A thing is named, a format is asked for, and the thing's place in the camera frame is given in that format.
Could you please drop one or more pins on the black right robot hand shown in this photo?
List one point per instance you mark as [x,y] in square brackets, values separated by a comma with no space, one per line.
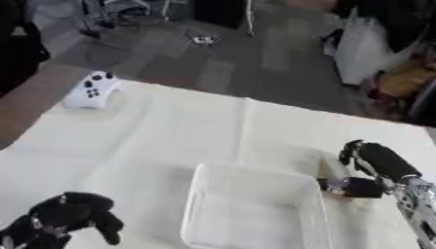
[386,162]

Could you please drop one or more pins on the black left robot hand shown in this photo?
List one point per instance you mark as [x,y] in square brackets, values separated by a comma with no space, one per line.
[68,214]

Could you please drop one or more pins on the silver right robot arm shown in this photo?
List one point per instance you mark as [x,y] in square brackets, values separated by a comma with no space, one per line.
[419,207]

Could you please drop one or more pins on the white plastic bag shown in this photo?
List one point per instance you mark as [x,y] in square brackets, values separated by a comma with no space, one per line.
[363,52]

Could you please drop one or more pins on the white game controller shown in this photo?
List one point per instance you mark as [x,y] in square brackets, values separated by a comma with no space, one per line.
[92,90]

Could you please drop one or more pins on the black tripod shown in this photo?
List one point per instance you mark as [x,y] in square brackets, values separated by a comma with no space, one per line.
[94,17]

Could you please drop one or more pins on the small white floor device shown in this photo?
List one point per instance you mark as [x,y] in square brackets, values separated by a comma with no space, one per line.
[203,40]

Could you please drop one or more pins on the yellow brown bag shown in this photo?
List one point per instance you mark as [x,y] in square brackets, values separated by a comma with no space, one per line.
[403,81]

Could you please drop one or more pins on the white plastic basket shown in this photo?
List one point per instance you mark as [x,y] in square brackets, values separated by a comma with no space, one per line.
[255,210]

